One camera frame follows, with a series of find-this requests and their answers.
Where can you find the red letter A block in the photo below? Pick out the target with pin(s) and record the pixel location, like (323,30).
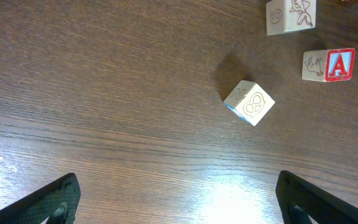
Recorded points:
(332,65)

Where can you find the wooden pretzel block blue side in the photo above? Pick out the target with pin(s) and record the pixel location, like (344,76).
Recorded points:
(249,101)

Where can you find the wooden block green side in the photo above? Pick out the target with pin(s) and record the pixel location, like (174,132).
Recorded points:
(285,16)

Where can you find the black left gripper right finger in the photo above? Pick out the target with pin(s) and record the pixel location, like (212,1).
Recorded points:
(301,202)

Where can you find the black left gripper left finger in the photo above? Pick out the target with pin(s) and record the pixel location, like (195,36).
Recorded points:
(54,203)

